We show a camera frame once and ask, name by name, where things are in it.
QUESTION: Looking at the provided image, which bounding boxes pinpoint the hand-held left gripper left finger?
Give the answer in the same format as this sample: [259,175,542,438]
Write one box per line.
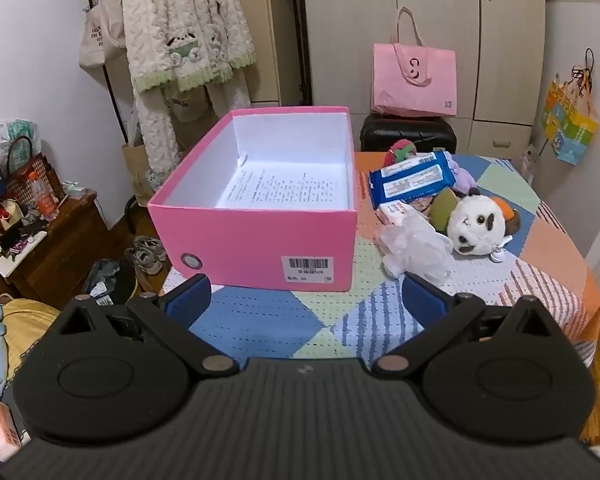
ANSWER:
[45,273,241,379]

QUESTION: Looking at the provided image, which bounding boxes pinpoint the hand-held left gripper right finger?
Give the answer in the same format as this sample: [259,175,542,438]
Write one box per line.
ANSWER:
[370,273,563,379]

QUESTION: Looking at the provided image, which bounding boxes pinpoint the white plastic bag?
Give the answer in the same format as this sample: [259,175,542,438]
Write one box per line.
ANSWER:
[377,207,453,286]

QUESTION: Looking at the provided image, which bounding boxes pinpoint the pink cardboard box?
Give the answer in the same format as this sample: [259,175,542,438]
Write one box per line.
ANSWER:
[147,106,358,292]

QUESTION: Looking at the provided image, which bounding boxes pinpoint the white panda plush toy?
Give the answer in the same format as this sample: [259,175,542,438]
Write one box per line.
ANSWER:
[447,187,513,263]

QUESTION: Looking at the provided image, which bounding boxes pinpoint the green plush ball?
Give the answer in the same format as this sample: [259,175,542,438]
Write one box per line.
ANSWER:
[430,189,462,235]

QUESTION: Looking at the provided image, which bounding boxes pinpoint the blue wet wipes packet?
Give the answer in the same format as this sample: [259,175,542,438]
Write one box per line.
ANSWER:
[369,151,453,211]

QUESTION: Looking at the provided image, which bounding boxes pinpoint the orange plush ball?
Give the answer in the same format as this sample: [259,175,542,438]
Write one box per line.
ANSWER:
[490,196,522,235]

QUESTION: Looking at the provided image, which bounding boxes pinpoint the purple plush toy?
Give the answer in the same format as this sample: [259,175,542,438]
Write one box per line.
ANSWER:
[442,152,481,196]

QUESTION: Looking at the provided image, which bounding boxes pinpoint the red green plush toy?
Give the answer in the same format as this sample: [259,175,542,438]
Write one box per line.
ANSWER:
[384,140,421,165]

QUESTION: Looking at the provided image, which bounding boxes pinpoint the dark grey bag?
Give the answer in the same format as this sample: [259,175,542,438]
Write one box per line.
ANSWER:
[82,258,142,307]

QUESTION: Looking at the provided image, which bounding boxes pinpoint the patchwork tablecloth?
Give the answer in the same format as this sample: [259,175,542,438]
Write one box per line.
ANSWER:
[160,151,600,367]

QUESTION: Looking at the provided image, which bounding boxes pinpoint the brown wooden cabinet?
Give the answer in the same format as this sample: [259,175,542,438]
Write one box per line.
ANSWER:
[0,189,112,311]

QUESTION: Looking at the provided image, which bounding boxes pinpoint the printed brown paper bag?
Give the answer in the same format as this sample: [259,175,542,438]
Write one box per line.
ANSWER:
[121,141,157,207]

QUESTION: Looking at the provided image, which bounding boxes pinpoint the printed paper sheet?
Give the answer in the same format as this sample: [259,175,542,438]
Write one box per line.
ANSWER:
[215,162,353,210]

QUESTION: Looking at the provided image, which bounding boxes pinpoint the small teal box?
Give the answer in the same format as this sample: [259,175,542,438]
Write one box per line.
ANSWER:
[61,179,98,200]

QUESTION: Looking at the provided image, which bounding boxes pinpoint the yellow cushion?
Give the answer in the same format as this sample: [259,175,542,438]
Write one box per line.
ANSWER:
[0,298,63,386]

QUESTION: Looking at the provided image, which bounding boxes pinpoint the black suitcase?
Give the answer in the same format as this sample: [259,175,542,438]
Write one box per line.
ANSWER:
[360,112,457,153]

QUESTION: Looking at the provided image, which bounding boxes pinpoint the orange drink bottle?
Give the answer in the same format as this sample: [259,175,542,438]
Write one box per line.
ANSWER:
[27,170,61,222]

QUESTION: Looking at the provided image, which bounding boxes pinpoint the cream fleece pyjama pants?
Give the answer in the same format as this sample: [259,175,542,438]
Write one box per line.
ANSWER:
[130,67,253,183]

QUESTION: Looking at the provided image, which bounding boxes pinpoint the black pouch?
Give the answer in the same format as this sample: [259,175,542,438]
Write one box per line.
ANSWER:
[0,217,48,256]

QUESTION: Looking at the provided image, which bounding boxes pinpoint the white flat board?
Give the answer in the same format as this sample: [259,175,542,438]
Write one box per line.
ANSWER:
[0,237,48,277]

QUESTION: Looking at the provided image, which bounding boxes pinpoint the small translucent plastic bag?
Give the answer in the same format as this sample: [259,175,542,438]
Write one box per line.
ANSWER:
[517,142,541,183]

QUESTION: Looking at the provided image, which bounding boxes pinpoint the woven basket bag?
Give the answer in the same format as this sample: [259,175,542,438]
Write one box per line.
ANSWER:
[5,135,65,202]

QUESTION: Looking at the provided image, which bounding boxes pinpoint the pink tote bag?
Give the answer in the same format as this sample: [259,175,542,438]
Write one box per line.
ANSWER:
[371,6,458,117]

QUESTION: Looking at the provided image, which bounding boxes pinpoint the colourful gift bag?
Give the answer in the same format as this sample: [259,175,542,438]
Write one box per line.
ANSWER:
[540,67,600,166]

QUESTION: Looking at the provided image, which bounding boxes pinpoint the white green plastic pack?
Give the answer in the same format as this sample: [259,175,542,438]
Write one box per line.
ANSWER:
[0,117,43,157]

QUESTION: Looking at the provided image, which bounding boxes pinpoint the beige tall cabinet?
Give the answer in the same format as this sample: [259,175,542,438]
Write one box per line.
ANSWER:
[215,0,311,108]

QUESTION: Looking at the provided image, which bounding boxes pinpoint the beige canvas tote bag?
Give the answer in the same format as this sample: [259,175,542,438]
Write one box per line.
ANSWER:
[78,0,128,68]

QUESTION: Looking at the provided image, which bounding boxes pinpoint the cream fleece pyjama jacket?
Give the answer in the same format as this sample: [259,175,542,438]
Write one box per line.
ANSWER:
[121,0,257,95]

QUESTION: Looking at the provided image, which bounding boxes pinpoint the beige wardrobe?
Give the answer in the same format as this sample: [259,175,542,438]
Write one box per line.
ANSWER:
[300,0,548,153]

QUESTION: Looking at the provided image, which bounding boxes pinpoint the white refrigerator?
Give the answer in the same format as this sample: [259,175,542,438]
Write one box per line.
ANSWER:
[530,0,600,261]

